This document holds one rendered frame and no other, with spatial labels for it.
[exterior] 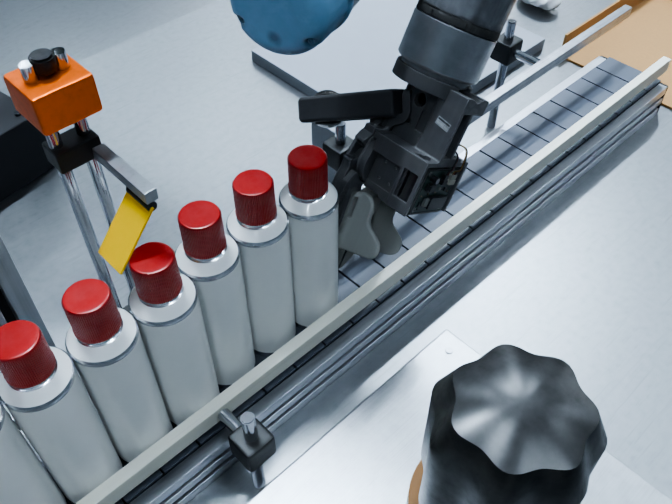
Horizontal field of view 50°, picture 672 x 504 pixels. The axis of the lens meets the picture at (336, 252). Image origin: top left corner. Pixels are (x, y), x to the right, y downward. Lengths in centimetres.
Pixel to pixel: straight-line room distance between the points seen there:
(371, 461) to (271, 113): 58
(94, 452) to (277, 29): 34
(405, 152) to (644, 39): 76
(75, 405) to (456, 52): 40
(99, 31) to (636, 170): 87
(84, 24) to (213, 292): 83
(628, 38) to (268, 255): 86
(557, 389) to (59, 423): 35
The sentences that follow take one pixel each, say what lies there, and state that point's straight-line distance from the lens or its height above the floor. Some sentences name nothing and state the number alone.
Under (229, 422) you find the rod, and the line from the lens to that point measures 64.
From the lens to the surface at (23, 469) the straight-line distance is 57.
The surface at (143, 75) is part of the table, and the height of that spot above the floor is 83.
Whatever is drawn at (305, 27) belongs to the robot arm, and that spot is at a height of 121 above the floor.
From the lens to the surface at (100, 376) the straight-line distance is 55.
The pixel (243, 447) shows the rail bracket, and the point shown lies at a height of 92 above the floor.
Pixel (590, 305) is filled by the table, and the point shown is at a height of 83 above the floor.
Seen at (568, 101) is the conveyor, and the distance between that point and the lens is 105.
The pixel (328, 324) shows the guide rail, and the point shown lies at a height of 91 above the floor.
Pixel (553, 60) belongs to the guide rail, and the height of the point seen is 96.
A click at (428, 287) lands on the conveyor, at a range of 79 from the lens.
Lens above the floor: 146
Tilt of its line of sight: 48 degrees down
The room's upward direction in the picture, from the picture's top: straight up
